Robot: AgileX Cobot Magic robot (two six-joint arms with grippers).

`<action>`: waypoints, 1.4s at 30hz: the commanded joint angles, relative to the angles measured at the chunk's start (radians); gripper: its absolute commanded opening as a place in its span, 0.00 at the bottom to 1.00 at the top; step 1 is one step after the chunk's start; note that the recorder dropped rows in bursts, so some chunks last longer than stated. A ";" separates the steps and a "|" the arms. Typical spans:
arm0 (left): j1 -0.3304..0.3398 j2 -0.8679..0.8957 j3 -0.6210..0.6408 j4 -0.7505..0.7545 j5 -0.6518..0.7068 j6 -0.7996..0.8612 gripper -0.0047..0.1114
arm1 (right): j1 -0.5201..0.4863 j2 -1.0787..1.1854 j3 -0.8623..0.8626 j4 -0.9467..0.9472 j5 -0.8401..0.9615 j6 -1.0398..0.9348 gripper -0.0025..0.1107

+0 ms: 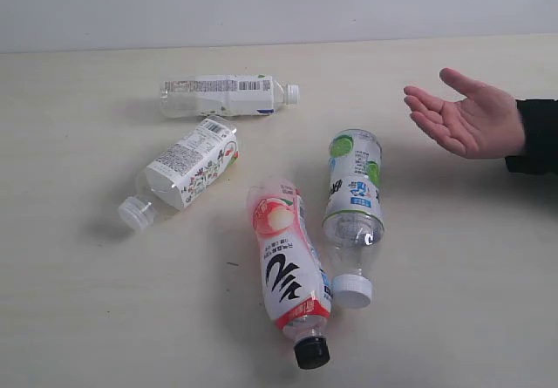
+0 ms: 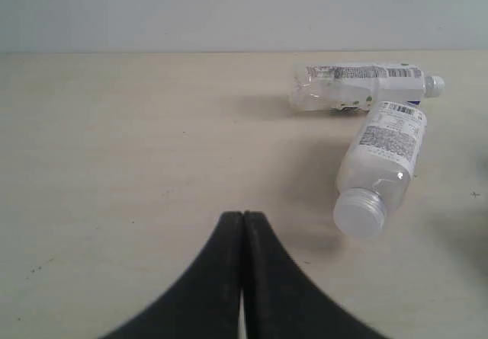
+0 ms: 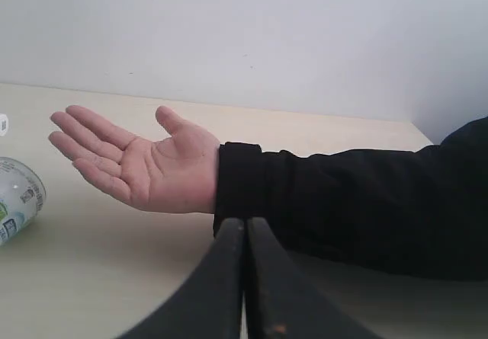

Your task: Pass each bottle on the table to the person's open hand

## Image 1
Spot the bare open human hand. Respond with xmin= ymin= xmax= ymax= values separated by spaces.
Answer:
xmin=404 ymin=68 xmax=526 ymax=160

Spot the lime label bottle white cap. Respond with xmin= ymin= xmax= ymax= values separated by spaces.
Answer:
xmin=322 ymin=129 xmax=384 ymax=309

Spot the peach label bottle black cap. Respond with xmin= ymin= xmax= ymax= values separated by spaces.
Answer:
xmin=247 ymin=177 xmax=332 ymax=370

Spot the clear bottle white barcode label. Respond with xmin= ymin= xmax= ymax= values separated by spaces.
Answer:
xmin=160 ymin=74 xmax=300 ymax=119

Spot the square bottle floral label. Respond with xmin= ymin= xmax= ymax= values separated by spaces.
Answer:
xmin=118 ymin=115 xmax=239 ymax=231

